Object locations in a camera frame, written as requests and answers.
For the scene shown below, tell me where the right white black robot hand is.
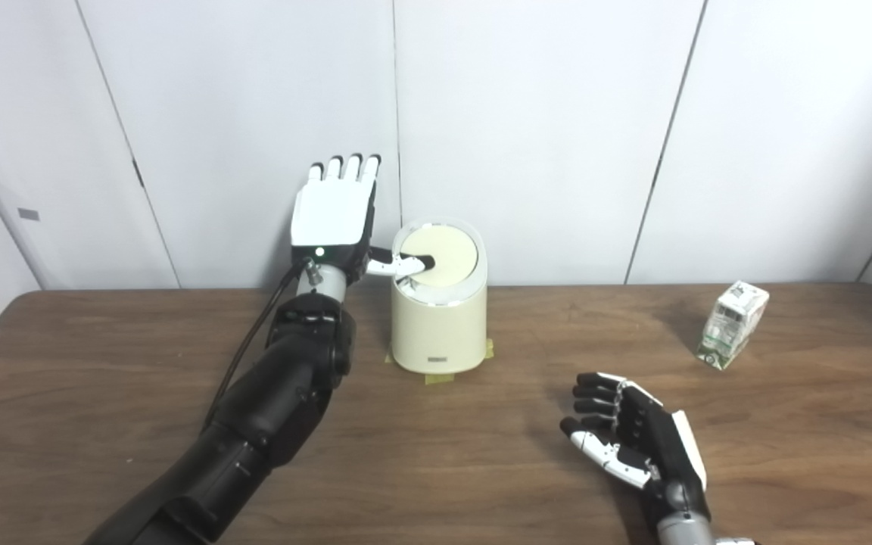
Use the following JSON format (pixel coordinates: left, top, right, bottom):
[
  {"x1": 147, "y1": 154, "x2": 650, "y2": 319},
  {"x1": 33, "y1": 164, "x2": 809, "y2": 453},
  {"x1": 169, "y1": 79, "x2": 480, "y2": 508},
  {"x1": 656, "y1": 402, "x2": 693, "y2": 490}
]
[{"x1": 559, "y1": 372, "x2": 709, "y2": 523}]

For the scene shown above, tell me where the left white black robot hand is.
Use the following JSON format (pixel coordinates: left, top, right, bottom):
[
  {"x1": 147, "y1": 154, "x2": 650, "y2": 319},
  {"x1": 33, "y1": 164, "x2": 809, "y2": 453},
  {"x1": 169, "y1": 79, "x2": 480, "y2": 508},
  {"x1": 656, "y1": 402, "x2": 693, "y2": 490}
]
[{"x1": 289, "y1": 154, "x2": 437, "y2": 287}]

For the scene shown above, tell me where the cream-colored bin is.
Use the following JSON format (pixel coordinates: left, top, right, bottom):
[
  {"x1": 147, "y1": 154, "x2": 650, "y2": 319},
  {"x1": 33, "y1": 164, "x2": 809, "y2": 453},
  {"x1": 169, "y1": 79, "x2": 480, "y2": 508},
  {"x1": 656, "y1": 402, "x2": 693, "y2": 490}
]
[{"x1": 390, "y1": 218, "x2": 488, "y2": 375}]

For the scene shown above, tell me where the round cream bin lid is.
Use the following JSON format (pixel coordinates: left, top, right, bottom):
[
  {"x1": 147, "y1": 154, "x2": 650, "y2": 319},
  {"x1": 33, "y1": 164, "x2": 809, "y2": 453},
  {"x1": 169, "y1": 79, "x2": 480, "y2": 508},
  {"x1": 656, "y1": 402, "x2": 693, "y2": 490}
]
[{"x1": 398, "y1": 227, "x2": 479, "y2": 287}]

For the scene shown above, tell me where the white green milk carton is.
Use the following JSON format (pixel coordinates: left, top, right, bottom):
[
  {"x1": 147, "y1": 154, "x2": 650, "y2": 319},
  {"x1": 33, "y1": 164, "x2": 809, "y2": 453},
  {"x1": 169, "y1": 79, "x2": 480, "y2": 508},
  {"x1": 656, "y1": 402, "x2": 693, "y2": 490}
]
[{"x1": 696, "y1": 281, "x2": 771, "y2": 371}]

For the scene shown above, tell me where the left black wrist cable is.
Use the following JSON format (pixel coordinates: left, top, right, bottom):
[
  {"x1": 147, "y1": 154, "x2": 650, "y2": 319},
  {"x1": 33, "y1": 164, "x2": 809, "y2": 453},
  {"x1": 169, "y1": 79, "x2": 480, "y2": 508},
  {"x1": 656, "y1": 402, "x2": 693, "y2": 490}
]
[{"x1": 201, "y1": 257, "x2": 325, "y2": 432}]

